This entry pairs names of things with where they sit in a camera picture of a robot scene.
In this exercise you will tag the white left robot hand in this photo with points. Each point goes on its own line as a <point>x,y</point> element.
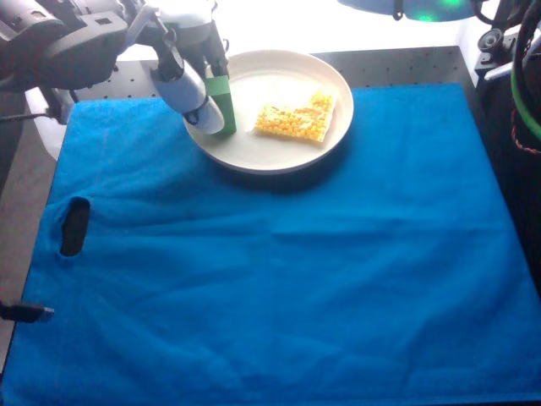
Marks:
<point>84,51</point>

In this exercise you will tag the green cube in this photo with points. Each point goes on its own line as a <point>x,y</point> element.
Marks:
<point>226,110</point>

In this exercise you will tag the white round plate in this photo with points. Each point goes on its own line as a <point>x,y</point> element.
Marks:
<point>270,156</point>

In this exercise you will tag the yellow corn packet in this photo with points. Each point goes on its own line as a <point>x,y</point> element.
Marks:
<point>296,122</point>

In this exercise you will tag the blue cloth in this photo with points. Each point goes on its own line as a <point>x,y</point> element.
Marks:
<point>296,275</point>

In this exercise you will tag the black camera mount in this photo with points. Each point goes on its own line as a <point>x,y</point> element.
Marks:
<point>490,42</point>

